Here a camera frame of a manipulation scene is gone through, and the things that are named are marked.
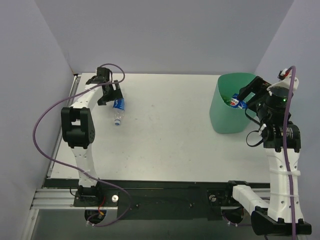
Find Pepsi bottle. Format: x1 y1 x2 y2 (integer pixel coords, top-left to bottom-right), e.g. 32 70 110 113
228 93 247 109
112 98 125 126

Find green plastic bottle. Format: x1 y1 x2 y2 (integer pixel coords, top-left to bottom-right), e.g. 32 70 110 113
222 96 231 105

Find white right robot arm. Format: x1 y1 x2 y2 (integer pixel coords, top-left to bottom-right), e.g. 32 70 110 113
223 76 312 236

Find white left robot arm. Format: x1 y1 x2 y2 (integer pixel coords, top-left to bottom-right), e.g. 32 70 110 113
61 65 125 206

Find green plastic bin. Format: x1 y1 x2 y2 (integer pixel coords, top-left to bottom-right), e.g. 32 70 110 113
209 72 259 134

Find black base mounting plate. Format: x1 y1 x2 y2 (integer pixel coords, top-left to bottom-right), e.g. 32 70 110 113
73 181 245 226

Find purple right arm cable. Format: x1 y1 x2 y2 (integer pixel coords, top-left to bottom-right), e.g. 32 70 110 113
222 65 300 240

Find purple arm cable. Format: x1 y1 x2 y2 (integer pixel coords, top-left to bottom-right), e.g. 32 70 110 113
222 65 300 240
33 63 133 228

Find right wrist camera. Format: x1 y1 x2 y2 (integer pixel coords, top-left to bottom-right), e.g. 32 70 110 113
266 66 299 93

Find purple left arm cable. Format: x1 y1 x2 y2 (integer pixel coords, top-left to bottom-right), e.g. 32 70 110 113
33 63 133 228

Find aluminium rail left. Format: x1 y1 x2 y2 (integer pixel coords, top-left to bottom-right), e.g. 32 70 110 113
30 188 75 210

